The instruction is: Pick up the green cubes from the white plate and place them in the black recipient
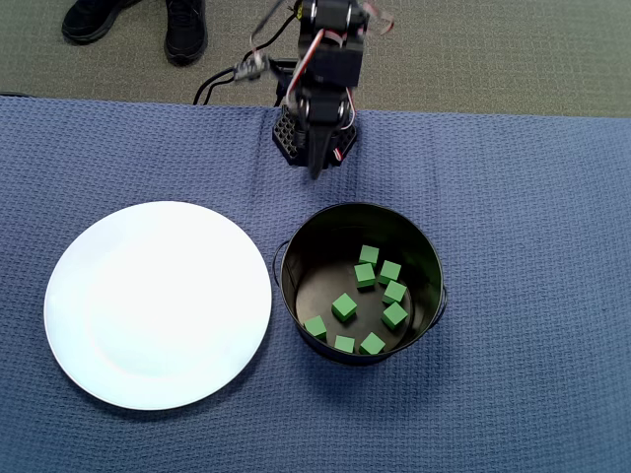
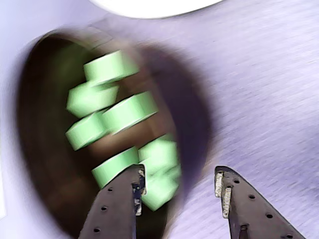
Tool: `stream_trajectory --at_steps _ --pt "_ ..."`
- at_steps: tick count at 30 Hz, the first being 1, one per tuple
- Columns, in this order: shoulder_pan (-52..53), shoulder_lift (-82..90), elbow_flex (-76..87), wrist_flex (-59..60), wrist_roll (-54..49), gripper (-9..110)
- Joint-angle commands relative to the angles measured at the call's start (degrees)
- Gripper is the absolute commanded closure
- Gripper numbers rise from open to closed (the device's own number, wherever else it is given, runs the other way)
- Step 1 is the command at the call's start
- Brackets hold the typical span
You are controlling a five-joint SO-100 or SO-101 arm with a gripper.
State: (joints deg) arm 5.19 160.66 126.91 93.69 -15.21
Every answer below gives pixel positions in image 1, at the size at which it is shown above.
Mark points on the black shoe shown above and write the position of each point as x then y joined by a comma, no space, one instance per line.
186,32
91,20

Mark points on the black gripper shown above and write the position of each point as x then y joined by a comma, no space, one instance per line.
317,148

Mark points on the green cube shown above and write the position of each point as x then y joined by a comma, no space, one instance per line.
372,344
390,272
369,256
344,344
344,307
394,314
315,326
395,291
365,275

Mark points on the black metal bucket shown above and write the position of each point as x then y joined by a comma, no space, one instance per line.
320,256

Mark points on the white round plate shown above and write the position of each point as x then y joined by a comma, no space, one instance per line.
158,305

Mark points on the blue waffle-weave cloth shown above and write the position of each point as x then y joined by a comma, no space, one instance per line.
493,246

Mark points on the small camera circuit board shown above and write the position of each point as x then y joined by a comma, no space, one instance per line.
249,69

